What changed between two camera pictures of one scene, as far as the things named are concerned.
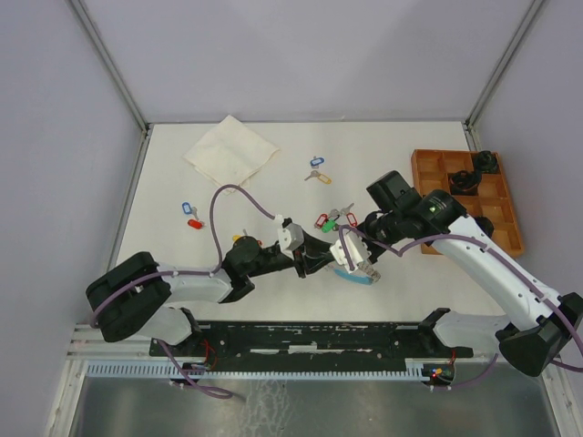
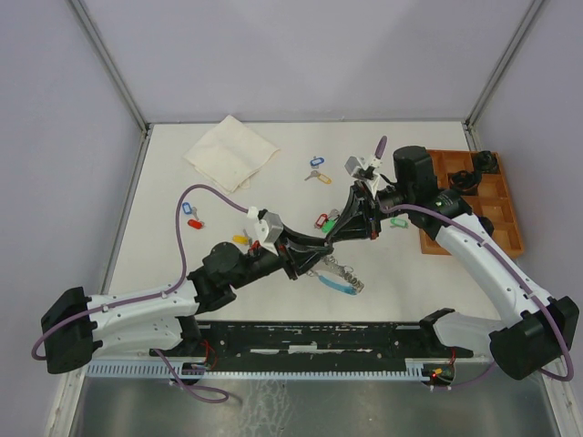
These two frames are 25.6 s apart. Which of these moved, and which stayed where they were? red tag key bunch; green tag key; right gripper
Moved: right gripper
Stayed: red tag key bunch; green tag key
